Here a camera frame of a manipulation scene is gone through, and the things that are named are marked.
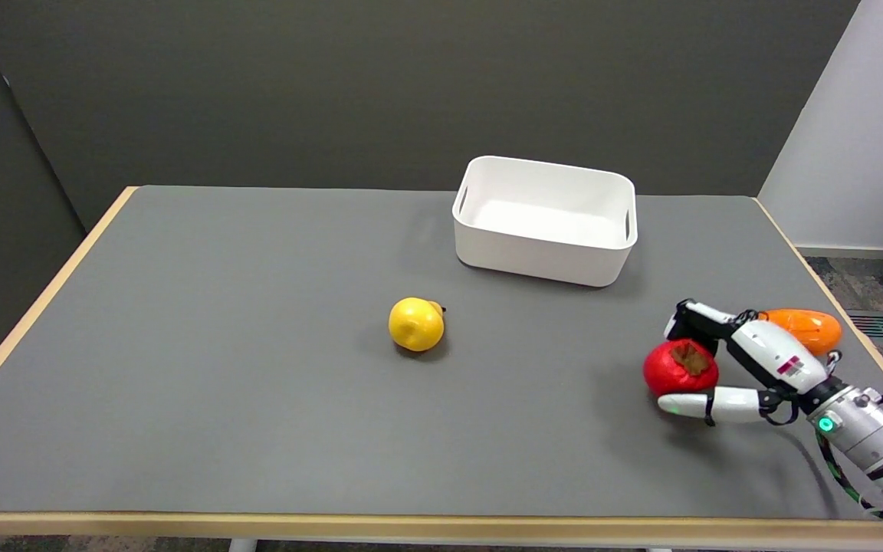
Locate white plastic storage bin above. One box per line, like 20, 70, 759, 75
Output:
451, 156, 638, 288

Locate orange carrot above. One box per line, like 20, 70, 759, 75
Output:
760, 308, 843, 357

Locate grey table mat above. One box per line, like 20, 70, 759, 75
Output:
0, 185, 883, 523

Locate red persimmon fruit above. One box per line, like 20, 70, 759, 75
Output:
642, 339, 720, 398

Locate floor vent grille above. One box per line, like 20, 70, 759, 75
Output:
848, 310, 883, 341

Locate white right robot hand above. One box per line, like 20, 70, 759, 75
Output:
658, 299, 843, 426

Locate yellow pear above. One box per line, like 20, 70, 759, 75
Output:
388, 297, 447, 353

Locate black green braided cable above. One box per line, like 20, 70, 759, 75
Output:
816, 393, 883, 523

